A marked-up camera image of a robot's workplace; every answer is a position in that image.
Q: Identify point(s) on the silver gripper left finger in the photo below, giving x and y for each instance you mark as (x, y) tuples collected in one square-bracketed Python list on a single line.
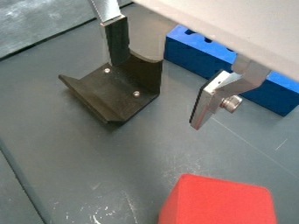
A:
[(114, 27)]

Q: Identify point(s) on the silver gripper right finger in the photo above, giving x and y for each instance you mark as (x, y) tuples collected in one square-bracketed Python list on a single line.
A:
[(219, 93)]

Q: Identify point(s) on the red rectangular block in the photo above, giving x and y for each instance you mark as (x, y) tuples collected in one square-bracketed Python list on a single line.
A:
[(203, 200)]

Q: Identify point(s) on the blue foam shape board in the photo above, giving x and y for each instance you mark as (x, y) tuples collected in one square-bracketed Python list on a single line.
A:
[(203, 57)]

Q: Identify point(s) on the black curved holder stand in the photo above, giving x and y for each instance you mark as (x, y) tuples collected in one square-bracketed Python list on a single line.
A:
[(116, 91)]

